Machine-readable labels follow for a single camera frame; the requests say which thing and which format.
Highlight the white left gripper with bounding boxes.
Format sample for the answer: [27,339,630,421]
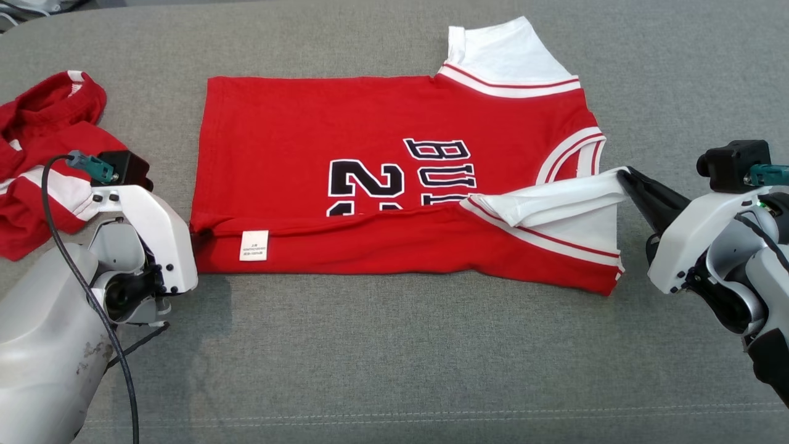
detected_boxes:
[91,184,199,295]

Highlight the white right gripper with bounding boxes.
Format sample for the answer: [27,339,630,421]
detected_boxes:
[616,166,770,295]

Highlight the red Bulls basketball jersey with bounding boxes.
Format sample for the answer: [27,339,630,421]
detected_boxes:
[188,15,629,297]

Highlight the red shorts with white band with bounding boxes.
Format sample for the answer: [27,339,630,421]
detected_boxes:
[0,71,130,261]

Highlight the white power strip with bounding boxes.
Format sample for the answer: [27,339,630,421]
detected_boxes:
[0,0,62,18]

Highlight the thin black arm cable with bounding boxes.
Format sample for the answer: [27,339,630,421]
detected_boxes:
[106,322,171,371]

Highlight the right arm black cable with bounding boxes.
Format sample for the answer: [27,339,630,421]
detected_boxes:
[743,162,789,272]

